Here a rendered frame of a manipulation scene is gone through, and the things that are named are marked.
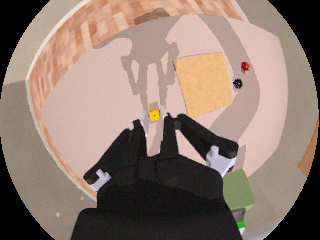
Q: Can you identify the black die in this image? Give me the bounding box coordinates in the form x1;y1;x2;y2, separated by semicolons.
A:
233;79;243;89

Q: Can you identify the tan flat mat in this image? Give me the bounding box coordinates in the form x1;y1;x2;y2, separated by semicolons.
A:
172;53;232;118

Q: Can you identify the yellow die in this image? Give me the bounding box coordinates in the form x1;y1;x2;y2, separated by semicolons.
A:
149;108;160;121

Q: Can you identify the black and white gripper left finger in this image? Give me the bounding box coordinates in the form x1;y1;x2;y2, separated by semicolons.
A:
83;111;150;192

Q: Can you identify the red die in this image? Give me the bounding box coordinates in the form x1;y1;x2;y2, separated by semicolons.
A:
241;62;249;71

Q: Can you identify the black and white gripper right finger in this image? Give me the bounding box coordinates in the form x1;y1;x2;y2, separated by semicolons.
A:
156;106;239;187

